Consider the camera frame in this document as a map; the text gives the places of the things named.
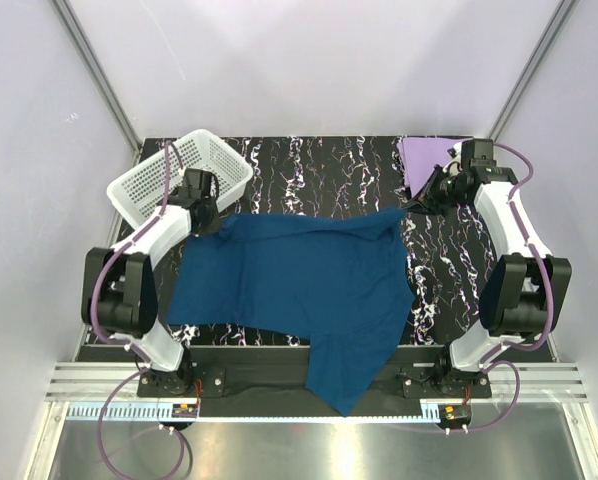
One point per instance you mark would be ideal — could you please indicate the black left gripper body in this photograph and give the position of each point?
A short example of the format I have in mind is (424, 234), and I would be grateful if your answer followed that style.
(212, 224)

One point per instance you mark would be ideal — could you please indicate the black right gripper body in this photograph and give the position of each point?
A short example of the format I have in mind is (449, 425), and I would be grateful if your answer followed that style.
(437, 195)

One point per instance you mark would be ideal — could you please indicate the blue t shirt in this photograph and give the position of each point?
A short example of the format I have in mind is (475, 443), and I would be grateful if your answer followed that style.
(339, 284)

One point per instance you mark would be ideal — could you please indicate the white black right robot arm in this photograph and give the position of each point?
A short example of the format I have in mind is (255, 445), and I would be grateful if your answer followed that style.
(521, 301)

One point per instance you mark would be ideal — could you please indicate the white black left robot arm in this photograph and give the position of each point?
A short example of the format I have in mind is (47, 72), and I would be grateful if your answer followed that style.
(119, 298)

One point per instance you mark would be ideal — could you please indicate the folded purple t shirt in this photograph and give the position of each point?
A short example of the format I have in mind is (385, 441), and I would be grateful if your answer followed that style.
(419, 156)

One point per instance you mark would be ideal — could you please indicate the white plastic mesh basket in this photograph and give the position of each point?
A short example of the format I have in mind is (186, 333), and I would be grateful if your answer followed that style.
(138, 192)

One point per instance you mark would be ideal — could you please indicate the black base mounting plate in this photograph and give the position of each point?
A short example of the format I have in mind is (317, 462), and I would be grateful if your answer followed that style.
(267, 373)

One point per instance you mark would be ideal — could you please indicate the aluminium front rail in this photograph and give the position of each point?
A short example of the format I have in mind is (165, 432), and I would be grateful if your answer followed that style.
(557, 382)

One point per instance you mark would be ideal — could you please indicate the right aluminium frame post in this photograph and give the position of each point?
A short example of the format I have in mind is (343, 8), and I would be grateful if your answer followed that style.
(540, 52)

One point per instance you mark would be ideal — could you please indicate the aluminium frame post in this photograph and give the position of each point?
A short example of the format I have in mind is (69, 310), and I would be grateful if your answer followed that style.
(87, 54)
(540, 52)

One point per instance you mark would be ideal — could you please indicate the white slotted cable duct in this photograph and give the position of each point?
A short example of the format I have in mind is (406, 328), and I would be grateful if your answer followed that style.
(395, 410)

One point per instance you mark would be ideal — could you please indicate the left aluminium frame post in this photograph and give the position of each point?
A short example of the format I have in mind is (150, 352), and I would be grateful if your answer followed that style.
(87, 54)

